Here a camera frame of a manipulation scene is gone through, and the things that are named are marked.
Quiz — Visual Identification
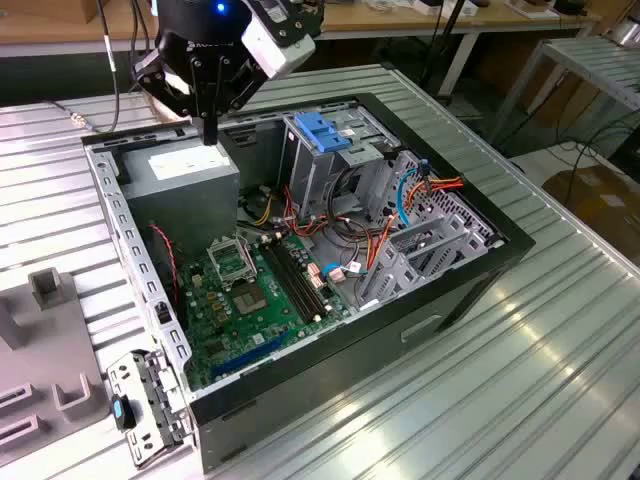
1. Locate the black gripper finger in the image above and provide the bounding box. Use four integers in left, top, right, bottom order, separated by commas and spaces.
209, 54, 267, 146
132, 49, 211, 146

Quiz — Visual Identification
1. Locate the blue data wire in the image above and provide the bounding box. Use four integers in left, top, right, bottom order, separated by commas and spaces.
396, 159, 431, 229

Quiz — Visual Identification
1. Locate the orange power wire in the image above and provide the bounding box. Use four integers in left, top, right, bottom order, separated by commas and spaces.
367, 172, 466, 274

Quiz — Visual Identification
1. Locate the grey metal disk bay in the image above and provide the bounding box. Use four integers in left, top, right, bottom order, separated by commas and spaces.
357, 149, 504, 311

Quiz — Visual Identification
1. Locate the blue plastic drive latch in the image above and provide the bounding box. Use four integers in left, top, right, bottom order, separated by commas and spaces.
294, 112, 354, 155

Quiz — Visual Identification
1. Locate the brown cardboard box on desk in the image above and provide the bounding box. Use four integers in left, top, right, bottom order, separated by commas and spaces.
74, 0, 110, 24

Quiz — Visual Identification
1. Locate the grey power supply unit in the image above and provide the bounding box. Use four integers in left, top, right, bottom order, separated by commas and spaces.
118, 133, 242, 261

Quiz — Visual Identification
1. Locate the grey optical drive cage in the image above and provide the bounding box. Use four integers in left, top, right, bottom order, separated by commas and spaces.
279, 102, 401, 221

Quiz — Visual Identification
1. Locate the metal socket cover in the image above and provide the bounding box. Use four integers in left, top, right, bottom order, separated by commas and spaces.
207, 234, 259, 289

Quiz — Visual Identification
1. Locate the wooden desk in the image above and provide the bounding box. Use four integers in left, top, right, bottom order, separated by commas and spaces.
0, 0, 604, 59

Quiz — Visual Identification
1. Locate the black case fan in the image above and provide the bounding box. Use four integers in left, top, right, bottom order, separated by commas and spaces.
147, 227, 190, 331

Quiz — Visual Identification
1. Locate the black RAM slot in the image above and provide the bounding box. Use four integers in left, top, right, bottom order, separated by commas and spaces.
281, 237, 335, 314
267, 242, 320, 321
259, 243, 312, 324
274, 239, 327, 317

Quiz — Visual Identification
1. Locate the CPU socket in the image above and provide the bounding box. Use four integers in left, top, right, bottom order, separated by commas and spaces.
229, 282, 274, 317

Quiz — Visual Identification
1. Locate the green motherboard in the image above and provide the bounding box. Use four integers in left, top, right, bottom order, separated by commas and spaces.
177, 232, 351, 394

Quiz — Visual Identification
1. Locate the blue expansion slot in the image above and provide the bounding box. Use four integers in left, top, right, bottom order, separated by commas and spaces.
209, 327, 294, 379

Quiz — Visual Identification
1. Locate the grey parts rack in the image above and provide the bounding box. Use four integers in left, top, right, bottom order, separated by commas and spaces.
0, 267, 114, 451

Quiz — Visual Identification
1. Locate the black open PC case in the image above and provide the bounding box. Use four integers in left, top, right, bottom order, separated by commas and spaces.
79, 91, 537, 475

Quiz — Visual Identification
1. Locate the black latch with blue tab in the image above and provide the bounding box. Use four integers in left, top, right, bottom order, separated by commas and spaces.
109, 393, 137, 432

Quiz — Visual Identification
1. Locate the metal slat side table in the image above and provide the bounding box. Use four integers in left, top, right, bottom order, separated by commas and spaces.
487, 34, 640, 146

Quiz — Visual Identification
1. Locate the brown cardboard box on floor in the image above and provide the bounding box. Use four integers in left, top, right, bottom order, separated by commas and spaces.
542, 167, 640, 251

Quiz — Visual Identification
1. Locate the grey cable with metal plug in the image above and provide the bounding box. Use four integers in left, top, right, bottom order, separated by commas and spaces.
69, 0, 126, 135

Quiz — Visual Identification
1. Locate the yellow black power wire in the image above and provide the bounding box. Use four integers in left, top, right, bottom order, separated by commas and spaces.
239, 192, 276, 226

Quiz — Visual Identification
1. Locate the red black fan wire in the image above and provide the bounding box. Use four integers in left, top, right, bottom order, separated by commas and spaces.
148, 223, 182, 309

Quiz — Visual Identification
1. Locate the orange red wire bundle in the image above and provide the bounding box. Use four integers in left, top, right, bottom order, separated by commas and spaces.
282, 184, 371, 251

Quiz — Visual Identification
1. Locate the metal slot retainer bracket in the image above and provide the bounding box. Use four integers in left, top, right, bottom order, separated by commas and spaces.
106, 349, 196, 469

